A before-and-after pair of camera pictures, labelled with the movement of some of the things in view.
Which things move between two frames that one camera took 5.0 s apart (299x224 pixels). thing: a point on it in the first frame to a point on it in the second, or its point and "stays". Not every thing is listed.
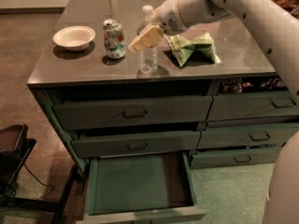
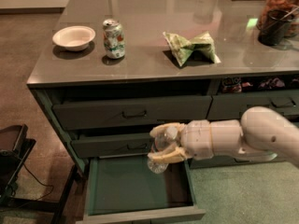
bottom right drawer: (232, 158) stays
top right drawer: (240, 105) stays
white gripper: (167, 14) to (196, 139)
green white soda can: (114, 38) stays
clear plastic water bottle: (148, 59) to (162, 142)
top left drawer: (126, 113) stays
